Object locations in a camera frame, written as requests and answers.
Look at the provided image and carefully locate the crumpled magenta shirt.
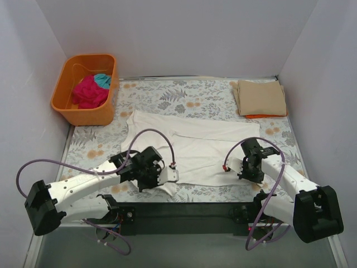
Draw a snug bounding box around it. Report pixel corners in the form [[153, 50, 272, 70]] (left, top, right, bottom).
[[72, 75, 109, 109]]

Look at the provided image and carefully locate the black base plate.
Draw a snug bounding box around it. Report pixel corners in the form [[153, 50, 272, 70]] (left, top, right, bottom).
[[92, 202, 260, 236]]

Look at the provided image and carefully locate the folded orange shirt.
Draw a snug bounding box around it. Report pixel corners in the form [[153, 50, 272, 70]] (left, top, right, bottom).
[[245, 114, 287, 119]]

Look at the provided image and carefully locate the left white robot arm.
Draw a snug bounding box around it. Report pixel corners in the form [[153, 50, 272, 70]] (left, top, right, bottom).
[[25, 146, 179, 236]]

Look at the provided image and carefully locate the floral patterned table mat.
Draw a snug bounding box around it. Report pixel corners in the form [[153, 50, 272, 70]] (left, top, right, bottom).
[[61, 79, 304, 203]]

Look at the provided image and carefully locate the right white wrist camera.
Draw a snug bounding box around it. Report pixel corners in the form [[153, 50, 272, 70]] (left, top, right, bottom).
[[223, 157, 243, 174]]

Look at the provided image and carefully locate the crumpled teal shirt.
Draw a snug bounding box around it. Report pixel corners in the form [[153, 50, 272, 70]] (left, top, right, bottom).
[[94, 74, 112, 89]]

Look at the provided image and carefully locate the white t shirt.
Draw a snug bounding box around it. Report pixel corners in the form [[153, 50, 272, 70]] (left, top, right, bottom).
[[120, 110, 261, 197]]

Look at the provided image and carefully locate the folded beige shirt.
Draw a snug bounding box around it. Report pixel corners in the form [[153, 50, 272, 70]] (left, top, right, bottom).
[[231, 80, 288, 116]]

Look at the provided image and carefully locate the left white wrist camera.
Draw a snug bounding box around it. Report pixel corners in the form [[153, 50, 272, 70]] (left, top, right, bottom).
[[158, 166, 179, 185]]

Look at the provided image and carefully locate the orange plastic basket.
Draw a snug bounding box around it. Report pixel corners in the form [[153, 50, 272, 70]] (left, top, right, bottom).
[[51, 54, 119, 126]]

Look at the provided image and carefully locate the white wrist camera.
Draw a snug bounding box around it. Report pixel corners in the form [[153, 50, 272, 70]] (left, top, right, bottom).
[[223, 157, 243, 174], [158, 166, 179, 185]]

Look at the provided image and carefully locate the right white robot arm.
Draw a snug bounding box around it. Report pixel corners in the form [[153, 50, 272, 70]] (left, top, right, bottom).
[[239, 137, 344, 243]]

